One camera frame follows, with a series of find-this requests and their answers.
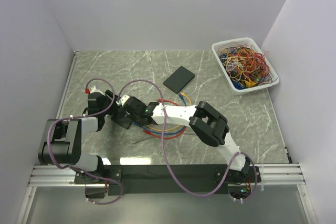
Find white plastic basket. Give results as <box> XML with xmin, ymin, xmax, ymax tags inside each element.
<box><xmin>212</xmin><ymin>37</ymin><xmax>280</xmax><ymax>95</ymax></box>

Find grey ethernet cable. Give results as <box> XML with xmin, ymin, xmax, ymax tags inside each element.
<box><xmin>131</xmin><ymin>133</ymin><xmax>200</xmax><ymax>145</ymax></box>

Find aluminium rail frame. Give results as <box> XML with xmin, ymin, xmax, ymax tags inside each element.
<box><xmin>28</xmin><ymin>50</ymin><xmax>304</xmax><ymax>187</ymax></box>

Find orange ethernet cable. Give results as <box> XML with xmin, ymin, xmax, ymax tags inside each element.
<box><xmin>144</xmin><ymin>92</ymin><xmax>193</xmax><ymax>133</ymax></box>

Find tangled colourful wires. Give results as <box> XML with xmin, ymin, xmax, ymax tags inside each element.
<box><xmin>218</xmin><ymin>44</ymin><xmax>272</xmax><ymax>88</ymax></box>

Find blue ethernet cable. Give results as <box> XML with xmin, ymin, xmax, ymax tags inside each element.
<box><xmin>132</xmin><ymin>92</ymin><xmax>188</xmax><ymax>133</ymax></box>

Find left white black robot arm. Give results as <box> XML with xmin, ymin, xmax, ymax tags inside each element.
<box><xmin>38</xmin><ymin>90</ymin><xmax>119</xmax><ymax>183</ymax></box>

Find black network switch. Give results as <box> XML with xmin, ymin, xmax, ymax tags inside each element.
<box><xmin>111</xmin><ymin>108</ymin><xmax>133</xmax><ymax>130</ymax></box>
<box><xmin>163</xmin><ymin>66</ymin><xmax>195</xmax><ymax>94</ymax></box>

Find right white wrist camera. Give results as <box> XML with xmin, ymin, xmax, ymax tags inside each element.
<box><xmin>116</xmin><ymin>95</ymin><xmax>130</xmax><ymax>106</ymax></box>

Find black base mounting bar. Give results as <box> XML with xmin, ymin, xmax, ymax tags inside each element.
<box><xmin>74</xmin><ymin>164</ymin><xmax>261</xmax><ymax>196</ymax></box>

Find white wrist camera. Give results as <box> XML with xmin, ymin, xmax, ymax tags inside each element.
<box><xmin>85</xmin><ymin>85</ymin><xmax>102</xmax><ymax>95</ymax></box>
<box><xmin>116</xmin><ymin>95</ymin><xmax>130</xmax><ymax>106</ymax></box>

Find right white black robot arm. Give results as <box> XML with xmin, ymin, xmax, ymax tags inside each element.
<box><xmin>117</xmin><ymin>95</ymin><xmax>250</xmax><ymax>182</ymax></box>

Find red ethernet cable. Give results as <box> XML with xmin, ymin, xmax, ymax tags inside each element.
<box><xmin>143</xmin><ymin>99</ymin><xmax>188</xmax><ymax>140</ymax></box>

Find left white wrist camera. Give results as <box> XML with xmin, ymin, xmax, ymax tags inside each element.
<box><xmin>85</xmin><ymin>85</ymin><xmax>102</xmax><ymax>95</ymax></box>

